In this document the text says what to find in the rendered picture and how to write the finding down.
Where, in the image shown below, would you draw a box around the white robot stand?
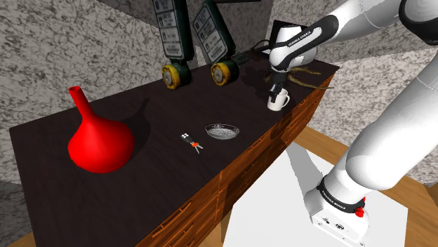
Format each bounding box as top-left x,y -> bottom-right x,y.
220,142 -> 410,247

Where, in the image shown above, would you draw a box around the shallow grey patterned bowl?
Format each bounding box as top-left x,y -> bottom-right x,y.
204,123 -> 241,141

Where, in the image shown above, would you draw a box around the black key fob with keys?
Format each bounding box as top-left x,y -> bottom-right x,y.
180,132 -> 204,155

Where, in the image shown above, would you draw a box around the red bulbous vase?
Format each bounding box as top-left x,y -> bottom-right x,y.
67,86 -> 135,174

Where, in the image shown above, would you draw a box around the green device with yellow wheel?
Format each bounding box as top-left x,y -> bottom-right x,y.
152,0 -> 197,91
192,0 -> 249,88

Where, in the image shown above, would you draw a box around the dark-topped wooden chest of drawers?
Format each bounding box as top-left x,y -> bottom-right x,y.
8,50 -> 340,247

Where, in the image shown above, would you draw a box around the white mug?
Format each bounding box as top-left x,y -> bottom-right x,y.
267,88 -> 291,112

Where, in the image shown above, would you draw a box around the brown dried twigs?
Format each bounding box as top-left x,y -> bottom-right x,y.
263,65 -> 335,91

